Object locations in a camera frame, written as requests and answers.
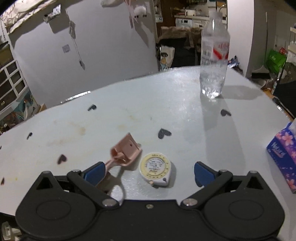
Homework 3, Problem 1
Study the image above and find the pink plastic clip tool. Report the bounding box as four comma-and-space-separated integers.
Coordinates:
96, 133, 142, 186

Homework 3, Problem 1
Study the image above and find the round white tape measure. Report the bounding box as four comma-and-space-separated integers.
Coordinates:
139, 153, 171, 187

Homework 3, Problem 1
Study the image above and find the purple floral tissue pack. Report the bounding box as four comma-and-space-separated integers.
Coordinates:
266, 120, 296, 193

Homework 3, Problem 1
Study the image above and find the white plastic drawer unit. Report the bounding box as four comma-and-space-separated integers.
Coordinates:
0, 60, 28, 111

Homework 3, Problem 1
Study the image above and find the clear water bottle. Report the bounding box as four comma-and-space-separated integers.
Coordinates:
199, 11, 230, 99

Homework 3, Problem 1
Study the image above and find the white plush sheep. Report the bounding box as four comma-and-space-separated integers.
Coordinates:
133, 6, 147, 18

